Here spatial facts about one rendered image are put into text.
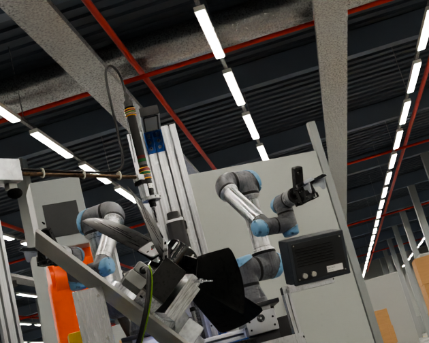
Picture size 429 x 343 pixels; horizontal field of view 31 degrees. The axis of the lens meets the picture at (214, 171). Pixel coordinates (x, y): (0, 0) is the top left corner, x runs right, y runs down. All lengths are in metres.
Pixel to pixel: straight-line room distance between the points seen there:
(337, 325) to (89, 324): 2.56
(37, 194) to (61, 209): 0.24
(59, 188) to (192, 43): 5.05
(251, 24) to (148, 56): 1.58
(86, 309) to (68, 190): 4.43
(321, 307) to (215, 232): 0.79
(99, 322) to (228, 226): 2.33
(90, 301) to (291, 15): 9.21
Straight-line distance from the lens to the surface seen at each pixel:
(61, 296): 6.86
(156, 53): 11.52
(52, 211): 6.87
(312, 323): 4.82
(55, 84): 11.82
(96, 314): 2.56
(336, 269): 3.33
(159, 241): 2.57
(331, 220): 5.00
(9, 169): 2.46
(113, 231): 2.77
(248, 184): 3.70
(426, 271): 10.79
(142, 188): 2.84
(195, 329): 2.64
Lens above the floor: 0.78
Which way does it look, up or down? 14 degrees up
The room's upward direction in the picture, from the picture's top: 15 degrees counter-clockwise
